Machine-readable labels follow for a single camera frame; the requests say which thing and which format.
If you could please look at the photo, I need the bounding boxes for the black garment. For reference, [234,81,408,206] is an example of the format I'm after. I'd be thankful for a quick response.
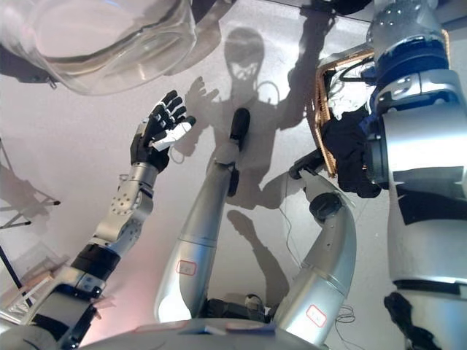
[323,112,383,200]

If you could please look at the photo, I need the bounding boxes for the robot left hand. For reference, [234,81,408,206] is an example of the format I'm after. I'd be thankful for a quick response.
[130,90,198,173]

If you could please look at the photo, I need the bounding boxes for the thin grey cable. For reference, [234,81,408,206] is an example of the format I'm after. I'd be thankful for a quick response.
[277,178,357,325]

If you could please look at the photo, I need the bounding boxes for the navy blue garment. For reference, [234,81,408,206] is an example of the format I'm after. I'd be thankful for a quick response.
[359,58,382,139]

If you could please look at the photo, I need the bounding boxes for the white garment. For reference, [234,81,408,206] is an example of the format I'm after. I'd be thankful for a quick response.
[326,74,374,121]

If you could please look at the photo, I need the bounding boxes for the grey front-load washing machine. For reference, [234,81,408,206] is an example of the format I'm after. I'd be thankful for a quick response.
[301,0,377,16]

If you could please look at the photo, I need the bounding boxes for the silver robot right leg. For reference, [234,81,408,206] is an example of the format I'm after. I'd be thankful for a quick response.
[273,151,358,347]

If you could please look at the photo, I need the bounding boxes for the black robot torso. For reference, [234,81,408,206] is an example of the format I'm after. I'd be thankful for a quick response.
[0,295,329,350]

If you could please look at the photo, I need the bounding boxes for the round washing machine door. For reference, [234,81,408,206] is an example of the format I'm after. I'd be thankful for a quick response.
[0,0,224,97]

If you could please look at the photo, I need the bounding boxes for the metal tripod stand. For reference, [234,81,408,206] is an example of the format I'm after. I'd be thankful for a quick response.
[0,138,62,230]

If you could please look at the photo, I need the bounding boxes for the wicker laundry basket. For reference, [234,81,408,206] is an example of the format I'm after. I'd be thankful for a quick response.
[314,28,452,179]

